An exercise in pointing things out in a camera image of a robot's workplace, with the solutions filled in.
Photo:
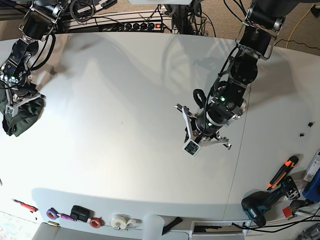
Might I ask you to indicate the clear tape dispenser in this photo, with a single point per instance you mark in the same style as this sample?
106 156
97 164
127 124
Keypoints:
124 222

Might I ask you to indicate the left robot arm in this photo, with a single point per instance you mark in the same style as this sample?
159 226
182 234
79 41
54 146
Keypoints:
224 103

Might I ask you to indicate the purple tape roll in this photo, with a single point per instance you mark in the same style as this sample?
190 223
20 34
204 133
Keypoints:
52 213

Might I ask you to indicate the red black screwdriver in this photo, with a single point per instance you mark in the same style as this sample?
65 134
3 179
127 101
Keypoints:
31 208

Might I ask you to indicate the orange black utility knife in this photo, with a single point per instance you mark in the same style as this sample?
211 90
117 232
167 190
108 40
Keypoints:
282 172

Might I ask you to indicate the red square tag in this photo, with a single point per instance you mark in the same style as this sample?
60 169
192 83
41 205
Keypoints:
287 212

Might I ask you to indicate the dark green t-shirt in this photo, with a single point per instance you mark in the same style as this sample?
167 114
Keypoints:
26 114

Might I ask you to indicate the teal black cordless drill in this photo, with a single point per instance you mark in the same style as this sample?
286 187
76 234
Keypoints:
258 203

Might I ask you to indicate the black power strip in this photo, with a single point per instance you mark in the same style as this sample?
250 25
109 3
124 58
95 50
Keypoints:
150 27

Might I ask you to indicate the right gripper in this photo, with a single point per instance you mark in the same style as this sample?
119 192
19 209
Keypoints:
15 101

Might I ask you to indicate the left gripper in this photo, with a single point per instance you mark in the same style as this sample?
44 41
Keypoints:
197 137

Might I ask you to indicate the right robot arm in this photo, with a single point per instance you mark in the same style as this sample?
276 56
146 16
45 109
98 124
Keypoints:
36 26

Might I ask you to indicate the red tape roll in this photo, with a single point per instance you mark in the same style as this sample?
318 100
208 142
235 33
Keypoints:
95 222

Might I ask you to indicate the white paper roll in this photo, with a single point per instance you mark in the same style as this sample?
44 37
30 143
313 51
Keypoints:
152 227

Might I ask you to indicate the blue box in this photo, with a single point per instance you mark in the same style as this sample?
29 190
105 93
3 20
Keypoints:
312 189

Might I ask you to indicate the black action camera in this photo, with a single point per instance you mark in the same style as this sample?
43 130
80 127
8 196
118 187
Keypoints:
80 213

